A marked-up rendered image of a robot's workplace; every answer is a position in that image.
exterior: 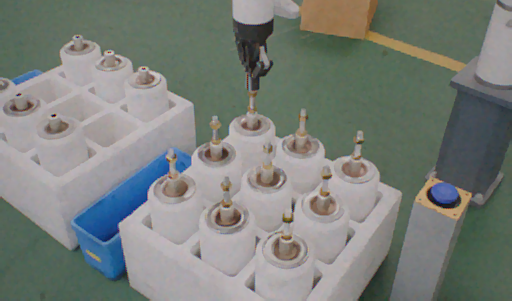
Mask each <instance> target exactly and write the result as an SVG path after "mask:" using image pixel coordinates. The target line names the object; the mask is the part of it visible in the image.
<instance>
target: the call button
mask: <svg viewBox="0 0 512 301"><path fill-rule="evenodd" d="M432 196H433V197H434V198H435V199H436V200H437V201H438V202H439V203H446V204H447V203H452V202H454V201H455V200H457V199H458V190H457V189H456V188H455V187H454V186H452V185H450V184H449V183H446V182H437V183H435V184H434V185H433V186H432Z"/></svg>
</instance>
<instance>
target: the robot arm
mask: <svg viewBox="0 0 512 301"><path fill-rule="evenodd" d="M299 11H300V8H299V6H298V5H297V4H295V3H294V2H293V1H292V0H233V33H235V34H236V35H234V39H235V42H236V48H237V51H238V54H239V57H240V64H241V65H243V66H244V68H243V69H244V70H245V72H246V89H247V90H249V91H250V93H255V92H258V91H259V90H260V77H265V76H266V74H267V73H268V72H269V71H270V69H271V67H273V60H268V59H267V57H266V51H267V47H266V39H267V38H268V37H269V36H270V35H271V34H272V33H273V24H274V15H278V16H283V17H286V18H288V19H295V18H297V17H299ZM474 77H475V78H476V80H477V81H478V82H480V83H481V84H482V85H485V86H487V87H489V88H491V89H494V88H495V89H500V90H509V89H512V0H496V3H495V5H494V8H493V14H492V17H491V19H490V22H489V27H488V30H487V32H486V36H485V39H484V43H483V46H482V49H481V51H480V57H479V60H478V62H477V64H476V70H475V73H474Z"/></svg>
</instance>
